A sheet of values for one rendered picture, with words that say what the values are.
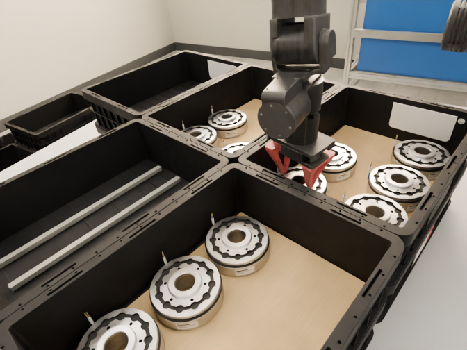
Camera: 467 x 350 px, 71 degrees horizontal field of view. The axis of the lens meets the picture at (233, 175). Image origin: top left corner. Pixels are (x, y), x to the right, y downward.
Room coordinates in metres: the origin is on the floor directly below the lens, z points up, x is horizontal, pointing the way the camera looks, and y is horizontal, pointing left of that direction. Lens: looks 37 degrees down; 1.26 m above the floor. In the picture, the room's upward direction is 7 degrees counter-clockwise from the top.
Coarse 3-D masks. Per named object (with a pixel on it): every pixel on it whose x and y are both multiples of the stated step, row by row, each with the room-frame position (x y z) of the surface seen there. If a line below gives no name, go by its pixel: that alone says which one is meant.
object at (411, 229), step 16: (336, 96) 0.70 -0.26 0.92; (384, 96) 0.67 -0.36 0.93; (400, 96) 0.65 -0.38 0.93; (464, 112) 0.55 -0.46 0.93; (256, 144) 0.52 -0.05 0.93; (464, 144) 0.45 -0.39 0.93; (240, 160) 0.47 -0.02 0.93; (448, 160) 0.41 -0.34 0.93; (272, 176) 0.42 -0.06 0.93; (448, 176) 0.37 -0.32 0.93; (304, 192) 0.37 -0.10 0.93; (320, 192) 0.37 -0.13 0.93; (432, 192) 0.34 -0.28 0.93; (352, 208) 0.33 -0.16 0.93; (416, 208) 0.31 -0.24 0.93; (432, 208) 0.33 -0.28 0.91; (384, 224) 0.29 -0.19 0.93; (416, 224) 0.28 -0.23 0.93
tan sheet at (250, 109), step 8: (248, 104) 0.91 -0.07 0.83; (256, 104) 0.90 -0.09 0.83; (248, 112) 0.85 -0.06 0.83; (256, 112) 0.85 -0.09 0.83; (248, 120) 0.81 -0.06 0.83; (256, 120) 0.80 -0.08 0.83; (248, 128) 0.76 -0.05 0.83; (256, 128) 0.76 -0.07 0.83; (240, 136) 0.73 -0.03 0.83; (248, 136) 0.72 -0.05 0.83; (256, 136) 0.72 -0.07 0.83
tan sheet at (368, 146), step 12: (336, 132) 0.69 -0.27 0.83; (348, 132) 0.69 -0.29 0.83; (360, 132) 0.68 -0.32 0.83; (348, 144) 0.63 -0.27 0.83; (360, 144) 0.63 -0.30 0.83; (372, 144) 0.62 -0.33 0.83; (384, 144) 0.62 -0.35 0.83; (396, 144) 0.61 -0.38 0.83; (360, 156) 0.58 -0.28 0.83; (372, 156) 0.58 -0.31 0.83; (384, 156) 0.57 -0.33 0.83; (360, 168) 0.54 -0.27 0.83; (372, 168) 0.54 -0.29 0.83; (348, 180) 0.51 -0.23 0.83; (360, 180) 0.50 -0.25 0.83; (336, 192) 0.47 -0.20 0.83; (348, 192) 0.47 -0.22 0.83; (360, 192) 0.47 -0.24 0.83; (408, 216) 0.39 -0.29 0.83
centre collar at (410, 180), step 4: (388, 172) 0.47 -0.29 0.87; (392, 172) 0.47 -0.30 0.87; (396, 172) 0.47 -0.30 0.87; (400, 172) 0.47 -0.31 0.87; (404, 172) 0.47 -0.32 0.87; (388, 176) 0.46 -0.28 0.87; (392, 176) 0.47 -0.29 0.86; (404, 176) 0.46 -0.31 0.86; (408, 176) 0.45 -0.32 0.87; (388, 180) 0.45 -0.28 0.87; (408, 180) 0.45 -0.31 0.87; (412, 180) 0.44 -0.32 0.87; (388, 184) 0.44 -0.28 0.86; (392, 184) 0.44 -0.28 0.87; (396, 184) 0.44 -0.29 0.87; (400, 184) 0.44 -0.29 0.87; (404, 184) 0.43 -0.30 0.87; (408, 184) 0.43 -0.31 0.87; (412, 184) 0.43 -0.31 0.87; (400, 188) 0.43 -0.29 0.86; (404, 188) 0.43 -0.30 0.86
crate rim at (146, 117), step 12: (240, 72) 0.92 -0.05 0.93; (216, 84) 0.85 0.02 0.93; (336, 84) 0.75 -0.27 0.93; (192, 96) 0.79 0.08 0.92; (324, 96) 0.69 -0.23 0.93; (156, 108) 0.73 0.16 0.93; (156, 120) 0.67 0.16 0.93; (180, 132) 0.60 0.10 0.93; (204, 144) 0.54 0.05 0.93; (252, 144) 0.52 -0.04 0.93; (228, 156) 0.49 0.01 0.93
